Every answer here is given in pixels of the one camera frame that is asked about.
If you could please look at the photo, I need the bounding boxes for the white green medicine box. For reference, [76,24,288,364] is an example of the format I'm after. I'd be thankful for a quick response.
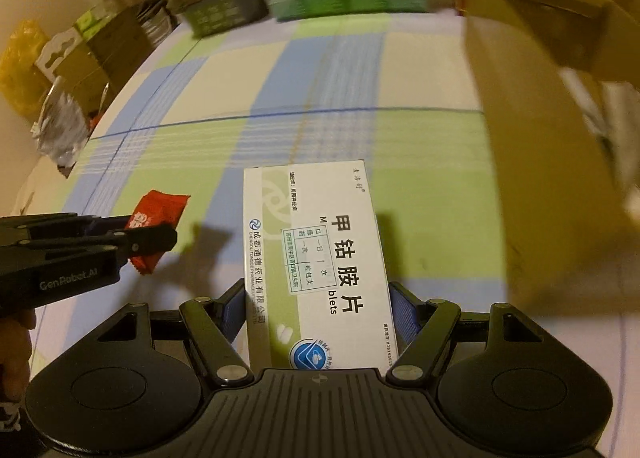
[243,160,398,372]

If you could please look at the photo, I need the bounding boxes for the red snack packet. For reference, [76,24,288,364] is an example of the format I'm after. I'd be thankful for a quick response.
[126,189,190,275]

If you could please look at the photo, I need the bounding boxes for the person's left hand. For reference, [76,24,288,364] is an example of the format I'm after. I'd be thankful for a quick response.
[0,310,37,403]

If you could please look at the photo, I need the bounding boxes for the crumpled silver foil bag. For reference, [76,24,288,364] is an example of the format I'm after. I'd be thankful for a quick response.
[32,76,89,178]

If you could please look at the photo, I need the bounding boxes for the yellow plastic bag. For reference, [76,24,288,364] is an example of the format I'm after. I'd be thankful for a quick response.
[0,19,51,122]

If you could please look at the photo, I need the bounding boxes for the large brown cardboard box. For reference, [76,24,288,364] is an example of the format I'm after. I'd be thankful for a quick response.
[464,0,639,315]

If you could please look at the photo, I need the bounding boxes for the brown cardboard boxes stack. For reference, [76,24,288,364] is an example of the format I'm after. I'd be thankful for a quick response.
[35,0,177,117]

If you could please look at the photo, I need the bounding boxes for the checkered tablecloth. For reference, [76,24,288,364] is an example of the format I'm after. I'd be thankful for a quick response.
[22,14,639,457]

